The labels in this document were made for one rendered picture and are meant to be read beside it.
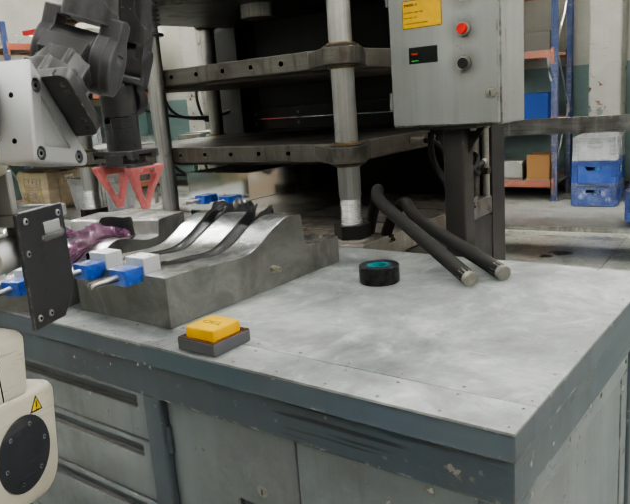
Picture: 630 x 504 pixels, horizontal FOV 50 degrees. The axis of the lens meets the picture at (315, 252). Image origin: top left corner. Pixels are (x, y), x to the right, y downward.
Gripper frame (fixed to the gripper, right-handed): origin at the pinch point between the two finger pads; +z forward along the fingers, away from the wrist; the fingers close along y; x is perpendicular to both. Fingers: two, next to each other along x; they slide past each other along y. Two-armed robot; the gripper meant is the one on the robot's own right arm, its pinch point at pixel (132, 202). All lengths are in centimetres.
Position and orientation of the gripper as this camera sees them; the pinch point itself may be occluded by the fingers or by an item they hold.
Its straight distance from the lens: 120.8
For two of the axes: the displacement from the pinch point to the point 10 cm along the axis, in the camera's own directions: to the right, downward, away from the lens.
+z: 0.7, 9.7, 2.4
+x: -5.9, 2.3, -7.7
